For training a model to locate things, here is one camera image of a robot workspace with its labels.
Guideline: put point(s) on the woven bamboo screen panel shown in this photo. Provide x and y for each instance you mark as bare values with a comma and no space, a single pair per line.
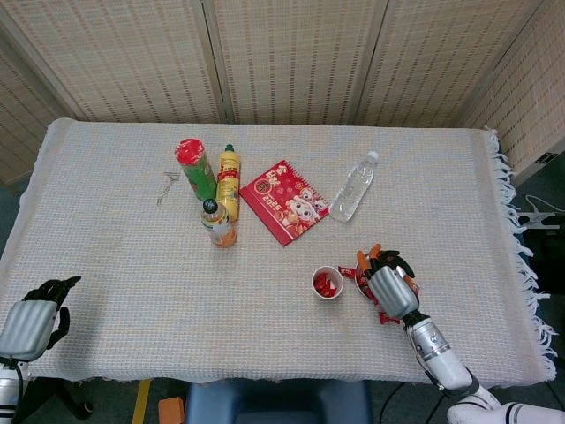
296,57
441,57
22,132
123,57
529,110

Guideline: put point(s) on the orange juice bottle black cap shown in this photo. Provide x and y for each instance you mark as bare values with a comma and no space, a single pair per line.
218,229

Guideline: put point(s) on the blue seat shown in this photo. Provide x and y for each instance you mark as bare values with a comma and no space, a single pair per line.
278,402

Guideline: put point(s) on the white woven tablecloth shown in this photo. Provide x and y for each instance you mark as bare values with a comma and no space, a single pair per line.
132,265

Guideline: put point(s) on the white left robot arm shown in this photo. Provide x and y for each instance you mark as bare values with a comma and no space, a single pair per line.
6,388

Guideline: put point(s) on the orange block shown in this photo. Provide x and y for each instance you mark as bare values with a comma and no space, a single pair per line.
171,411

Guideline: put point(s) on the red candy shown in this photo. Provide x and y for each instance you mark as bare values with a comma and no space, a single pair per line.
347,270
415,289
388,317
334,285
321,282
364,280
373,300

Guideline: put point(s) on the white paper cup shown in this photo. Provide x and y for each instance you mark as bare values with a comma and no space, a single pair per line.
328,297

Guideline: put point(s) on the clear plastic water bottle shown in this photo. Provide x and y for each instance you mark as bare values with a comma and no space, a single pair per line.
351,194

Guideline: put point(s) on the black box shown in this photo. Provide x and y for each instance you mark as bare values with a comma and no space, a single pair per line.
547,252

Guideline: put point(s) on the green chip can red lid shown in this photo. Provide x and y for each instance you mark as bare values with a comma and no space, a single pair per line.
198,176

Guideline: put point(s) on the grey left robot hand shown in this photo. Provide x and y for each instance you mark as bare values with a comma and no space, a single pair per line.
24,329

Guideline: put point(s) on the yellow bottle green cap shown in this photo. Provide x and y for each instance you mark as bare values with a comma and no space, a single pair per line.
228,185

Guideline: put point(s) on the black table leg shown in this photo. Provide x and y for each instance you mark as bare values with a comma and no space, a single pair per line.
73,397

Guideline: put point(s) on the red 2026 spiral calendar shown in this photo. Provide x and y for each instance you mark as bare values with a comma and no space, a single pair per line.
282,207

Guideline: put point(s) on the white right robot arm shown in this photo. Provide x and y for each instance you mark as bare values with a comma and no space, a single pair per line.
434,344

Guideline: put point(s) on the white stand base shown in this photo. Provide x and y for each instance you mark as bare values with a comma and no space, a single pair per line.
536,218

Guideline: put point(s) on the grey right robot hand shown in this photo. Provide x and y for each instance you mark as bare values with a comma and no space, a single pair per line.
393,293

